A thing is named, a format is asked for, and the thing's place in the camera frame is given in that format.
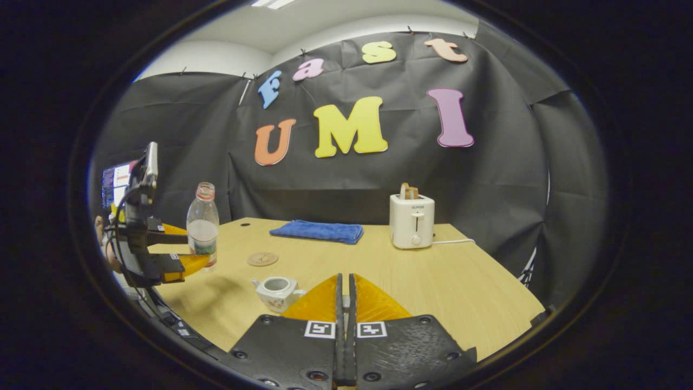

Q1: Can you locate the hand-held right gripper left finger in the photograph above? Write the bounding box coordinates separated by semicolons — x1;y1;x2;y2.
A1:
219;273;347;389

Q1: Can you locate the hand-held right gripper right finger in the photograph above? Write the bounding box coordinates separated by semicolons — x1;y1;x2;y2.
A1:
346;273;478;389

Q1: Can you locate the clear plastic water bottle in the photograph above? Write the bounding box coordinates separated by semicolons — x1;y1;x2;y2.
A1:
186;182;220;271

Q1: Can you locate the white ceramic teacup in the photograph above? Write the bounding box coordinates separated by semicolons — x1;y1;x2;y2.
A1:
252;276;306;314

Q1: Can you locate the computer monitor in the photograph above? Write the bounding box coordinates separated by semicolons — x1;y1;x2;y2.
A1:
102;161;139;209

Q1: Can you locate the blue folded towel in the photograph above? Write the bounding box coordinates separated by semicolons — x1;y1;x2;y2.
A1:
269;219;364;245

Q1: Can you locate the white toaster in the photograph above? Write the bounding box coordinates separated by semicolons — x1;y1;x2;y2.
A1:
389;193;435;250

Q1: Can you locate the black backdrop cloth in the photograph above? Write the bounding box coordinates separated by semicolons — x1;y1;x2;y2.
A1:
89;22;610;309

